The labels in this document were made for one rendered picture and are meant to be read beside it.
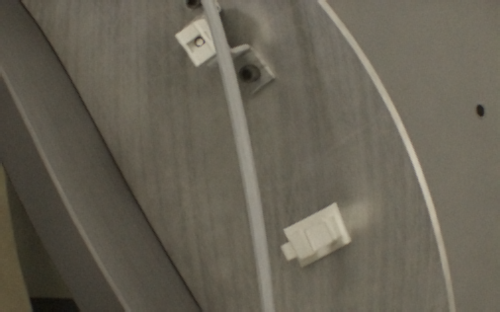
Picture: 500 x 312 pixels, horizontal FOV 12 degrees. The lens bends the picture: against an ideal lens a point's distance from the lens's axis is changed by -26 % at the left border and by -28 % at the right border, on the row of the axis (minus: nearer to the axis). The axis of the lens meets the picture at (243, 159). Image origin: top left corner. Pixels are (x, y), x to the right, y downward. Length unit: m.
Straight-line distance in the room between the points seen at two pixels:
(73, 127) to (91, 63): 0.03
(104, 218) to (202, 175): 0.04
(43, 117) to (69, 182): 0.03
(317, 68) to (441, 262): 0.09
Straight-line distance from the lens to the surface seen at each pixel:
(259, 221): 1.01
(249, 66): 1.04
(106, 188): 1.06
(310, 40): 1.03
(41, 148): 1.04
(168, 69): 1.06
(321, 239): 1.02
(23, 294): 6.03
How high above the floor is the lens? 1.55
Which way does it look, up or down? 10 degrees down
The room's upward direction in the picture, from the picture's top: 6 degrees counter-clockwise
